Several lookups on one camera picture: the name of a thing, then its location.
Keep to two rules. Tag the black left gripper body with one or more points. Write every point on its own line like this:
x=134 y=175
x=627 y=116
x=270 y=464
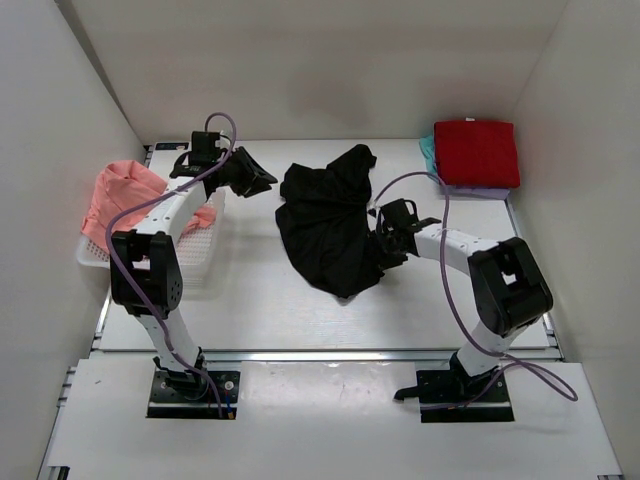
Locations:
x=247 y=173

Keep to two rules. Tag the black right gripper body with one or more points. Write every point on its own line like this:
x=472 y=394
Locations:
x=381 y=248

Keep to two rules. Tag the black t-shirt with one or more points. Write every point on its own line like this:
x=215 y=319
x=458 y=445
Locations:
x=323 y=223

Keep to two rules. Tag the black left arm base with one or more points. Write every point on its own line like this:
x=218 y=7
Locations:
x=184 y=395

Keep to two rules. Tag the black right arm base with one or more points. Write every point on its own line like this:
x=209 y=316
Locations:
x=451 y=396

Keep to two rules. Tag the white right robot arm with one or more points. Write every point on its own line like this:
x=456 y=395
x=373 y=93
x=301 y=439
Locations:
x=509 y=289

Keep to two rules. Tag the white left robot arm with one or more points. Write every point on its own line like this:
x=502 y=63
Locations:
x=146 y=279

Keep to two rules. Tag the white plastic basket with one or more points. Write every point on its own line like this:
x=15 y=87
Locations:
x=195 y=249

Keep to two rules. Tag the lavender folded t-shirt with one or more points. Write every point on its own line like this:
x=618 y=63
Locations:
x=481 y=193

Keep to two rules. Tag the teal folded t-shirt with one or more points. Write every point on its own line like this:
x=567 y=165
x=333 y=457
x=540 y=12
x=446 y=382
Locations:
x=427 y=148

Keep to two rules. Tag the pink t-shirt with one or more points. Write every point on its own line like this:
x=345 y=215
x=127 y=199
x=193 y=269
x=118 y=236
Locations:
x=122 y=185

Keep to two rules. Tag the red folded t-shirt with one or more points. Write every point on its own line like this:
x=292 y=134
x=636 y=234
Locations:
x=478 y=153

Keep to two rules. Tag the aluminium table rail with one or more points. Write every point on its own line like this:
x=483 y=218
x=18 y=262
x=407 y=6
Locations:
x=331 y=356

